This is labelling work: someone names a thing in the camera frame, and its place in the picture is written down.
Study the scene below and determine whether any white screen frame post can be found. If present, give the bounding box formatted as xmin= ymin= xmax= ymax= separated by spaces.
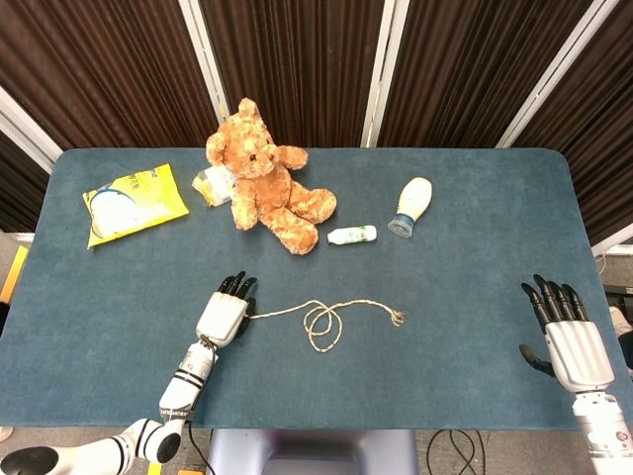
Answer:
xmin=0 ymin=86 xmax=63 ymax=172
xmin=497 ymin=0 xmax=622 ymax=149
xmin=360 ymin=0 xmax=411 ymax=148
xmin=177 ymin=0 xmax=231 ymax=125

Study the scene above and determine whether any small yellow white packet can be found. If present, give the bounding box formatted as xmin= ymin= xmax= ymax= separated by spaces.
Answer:
xmin=191 ymin=166 xmax=237 ymax=207

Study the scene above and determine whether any grey robot torso base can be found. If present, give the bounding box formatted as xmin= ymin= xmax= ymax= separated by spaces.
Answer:
xmin=207 ymin=428 xmax=419 ymax=475

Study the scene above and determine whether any brown corrugated screen panel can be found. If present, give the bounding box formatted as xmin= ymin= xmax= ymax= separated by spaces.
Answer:
xmin=513 ymin=0 xmax=633 ymax=246
xmin=378 ymin=0 xmax=592 ymax=149
xmin=200 ymin=0 xmax=387 ymax=149
xmin=0 ymin=0 xmax=222 ymax=149

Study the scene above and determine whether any cream bottle with blue cap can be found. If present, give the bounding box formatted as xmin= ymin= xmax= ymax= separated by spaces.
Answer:
xmin=387 ymin=176 xmax=433 ymax=238

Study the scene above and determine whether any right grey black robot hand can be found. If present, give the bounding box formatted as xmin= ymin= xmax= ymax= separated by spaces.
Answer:
xmin=517 ymin=273 xmax=617 ymax=396

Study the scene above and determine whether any small white green bottle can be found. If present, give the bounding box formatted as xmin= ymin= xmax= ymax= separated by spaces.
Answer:
xmin=326 ymin=225 xmax=378 ymax=245

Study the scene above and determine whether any beige braided rope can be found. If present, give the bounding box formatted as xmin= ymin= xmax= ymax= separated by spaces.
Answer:
xmin=245 ymin=298 xmax=407 ymax=353

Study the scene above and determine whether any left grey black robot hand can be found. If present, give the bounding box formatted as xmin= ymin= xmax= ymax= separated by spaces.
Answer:
xmin=195 ymin=270 xmax=259 ymax=348

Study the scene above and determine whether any yellow flat board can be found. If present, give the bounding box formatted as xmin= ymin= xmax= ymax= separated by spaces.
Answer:
xmin=0 ymin=244 xmax=30 ymax=303

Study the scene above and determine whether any black looped floor cable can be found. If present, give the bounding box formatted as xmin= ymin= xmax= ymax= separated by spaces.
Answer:
xmin=427 ymin=428 xmax=489 ymax=475

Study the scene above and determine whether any thin black cable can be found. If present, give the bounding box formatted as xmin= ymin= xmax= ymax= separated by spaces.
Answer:
xmin=186 ymin=423 xmax=215 ymax=475

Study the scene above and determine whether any blue felt table mat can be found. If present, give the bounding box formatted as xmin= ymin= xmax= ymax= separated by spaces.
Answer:
xmin=0 ymin=146 xmax=633 ymax=431

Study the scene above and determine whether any brown teddy bear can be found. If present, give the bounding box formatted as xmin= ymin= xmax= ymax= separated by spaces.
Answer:
xmin=205 ymin=97 xmax=338 ymax=256

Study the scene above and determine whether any large yellow snack bag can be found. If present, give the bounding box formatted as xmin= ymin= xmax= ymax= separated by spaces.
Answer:
xmin=81 ymin=162 xmax=191 ymax=250

